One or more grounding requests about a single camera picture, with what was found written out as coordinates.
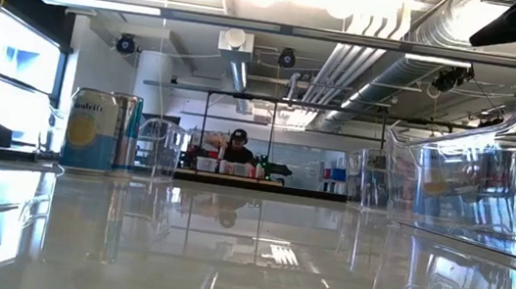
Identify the blue silver Red Bull can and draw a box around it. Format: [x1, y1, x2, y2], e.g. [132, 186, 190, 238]
[104, 91, 146, 178]

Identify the tan work table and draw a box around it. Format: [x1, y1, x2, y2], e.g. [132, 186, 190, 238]
[178, 167, 287, 189]

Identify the bright window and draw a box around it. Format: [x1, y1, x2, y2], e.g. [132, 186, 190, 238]
[0, 8, 67, 155]

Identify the white pipe bundle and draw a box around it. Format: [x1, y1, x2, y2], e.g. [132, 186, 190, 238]
[300, 0, 414, 117]

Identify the small black box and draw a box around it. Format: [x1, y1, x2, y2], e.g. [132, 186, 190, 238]
[0, 120, 15, 150]

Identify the blue storage bin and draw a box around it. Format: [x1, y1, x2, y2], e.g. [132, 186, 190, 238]
[330, 167, 349, 183]

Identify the person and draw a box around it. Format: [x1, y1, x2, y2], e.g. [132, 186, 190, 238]
[221, 126, 260, 167]

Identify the black round speaker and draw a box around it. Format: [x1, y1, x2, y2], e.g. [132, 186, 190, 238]
[115, 31, 138, 56]
[276, 46, 299, 70]

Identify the black metal workstation frame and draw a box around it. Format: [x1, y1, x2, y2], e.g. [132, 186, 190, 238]
[132, 78, 489, 208]

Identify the long LED light bar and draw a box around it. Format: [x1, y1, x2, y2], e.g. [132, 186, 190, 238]
[36, 0, 516, 68]

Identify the small robot with green lights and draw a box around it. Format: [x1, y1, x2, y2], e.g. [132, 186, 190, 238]
[249, 152, 295, 185]

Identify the black camera with cables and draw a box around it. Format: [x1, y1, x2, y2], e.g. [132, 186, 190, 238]
[430, 61, 477, 97]

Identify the silver ventilation duct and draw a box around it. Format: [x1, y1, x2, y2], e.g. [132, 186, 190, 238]
[321, 0, 516, 155]

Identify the white box with round dome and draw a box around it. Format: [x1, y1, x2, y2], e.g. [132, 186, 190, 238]
[215, 25, 257, 64]

